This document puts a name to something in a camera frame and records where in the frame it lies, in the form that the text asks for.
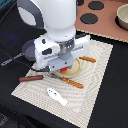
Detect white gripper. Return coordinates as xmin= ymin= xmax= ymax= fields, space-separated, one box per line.
xmin=34 ymin=35 xmax=90 ymax=72

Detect brown toy sausage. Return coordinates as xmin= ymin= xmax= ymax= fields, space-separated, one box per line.
xmin=19 ymin=75 xmax=44 ymax=82

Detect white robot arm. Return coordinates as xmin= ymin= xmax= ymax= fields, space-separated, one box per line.
xmin=17 ymin=0 xmax=90 ymax=72

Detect tan round plate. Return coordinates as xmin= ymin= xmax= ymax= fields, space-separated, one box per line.
xmin=56 ymin=59 xmax=81 ymax=78

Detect grey frying pan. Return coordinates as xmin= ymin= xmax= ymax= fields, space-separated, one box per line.
xmin=1 ymin=46 xmax=35 ymax=66

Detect white toy fish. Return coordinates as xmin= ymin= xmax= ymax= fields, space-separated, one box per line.
xmin=47 ymin=88 xmax=68 ymax=106

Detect beige woven placemat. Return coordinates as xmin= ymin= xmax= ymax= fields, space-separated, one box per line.
xmin=12 ymin=40 xmax=113 ymax=128

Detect beige bowl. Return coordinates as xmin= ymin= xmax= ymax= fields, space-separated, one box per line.
xmin=117 ymin=4 xmax=128 ymax=30

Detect fork with orange handle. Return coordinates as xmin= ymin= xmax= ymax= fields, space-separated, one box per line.
xmin=48 ymin=73 xmax=84 ymax=89

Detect knife with orange handle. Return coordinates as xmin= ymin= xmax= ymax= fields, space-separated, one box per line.
xmin=79 ymin=56 xmax=96 ymax=63

